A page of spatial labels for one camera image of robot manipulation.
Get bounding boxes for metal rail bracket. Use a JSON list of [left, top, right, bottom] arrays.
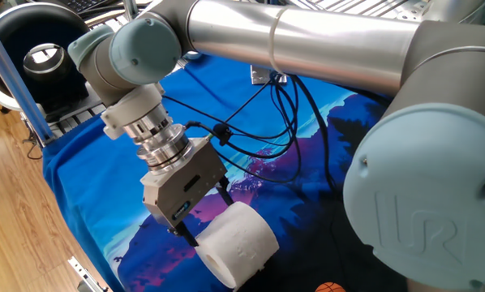
[[67, 255, 109, 292]]

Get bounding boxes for grey Schunk gripper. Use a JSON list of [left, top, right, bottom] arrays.
[[141, 139, 235, 248]]

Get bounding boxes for black keyboard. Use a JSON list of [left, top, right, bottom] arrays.
[[59, 0, 108, 13]]

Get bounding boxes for blue landscape print tablecloth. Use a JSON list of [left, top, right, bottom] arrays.
[[42, 52, 393, 292]]

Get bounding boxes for aluminium frame post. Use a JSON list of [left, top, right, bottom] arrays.
[[0, 11, 58, 147]]

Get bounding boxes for white toilet paper roll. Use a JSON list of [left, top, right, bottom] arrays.
[[194, 201, 280, 291]]

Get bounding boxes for black round ring device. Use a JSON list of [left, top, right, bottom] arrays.
[[0, 2, 90, 118]]

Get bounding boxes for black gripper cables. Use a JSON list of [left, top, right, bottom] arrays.
[[161, 72, 337, 191]]

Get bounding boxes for small orange basketball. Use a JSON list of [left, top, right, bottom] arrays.
[[314, 281, 347, 292]]

